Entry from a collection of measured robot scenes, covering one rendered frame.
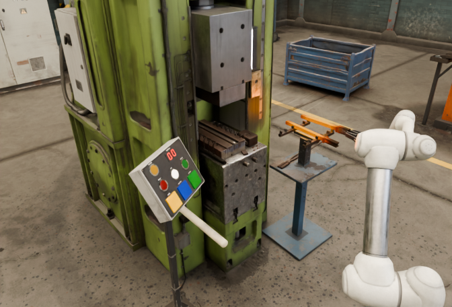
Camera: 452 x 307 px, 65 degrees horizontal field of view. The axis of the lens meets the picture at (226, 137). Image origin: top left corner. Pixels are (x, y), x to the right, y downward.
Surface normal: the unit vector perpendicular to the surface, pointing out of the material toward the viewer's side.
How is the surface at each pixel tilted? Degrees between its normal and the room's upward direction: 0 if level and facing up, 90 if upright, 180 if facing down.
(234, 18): 90
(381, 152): 61
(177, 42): 90
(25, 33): 90
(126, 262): 0
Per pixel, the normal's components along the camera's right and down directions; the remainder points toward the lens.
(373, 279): -0.24, -0.18
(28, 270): -0.02, -0.88
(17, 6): 0.66, 0.34
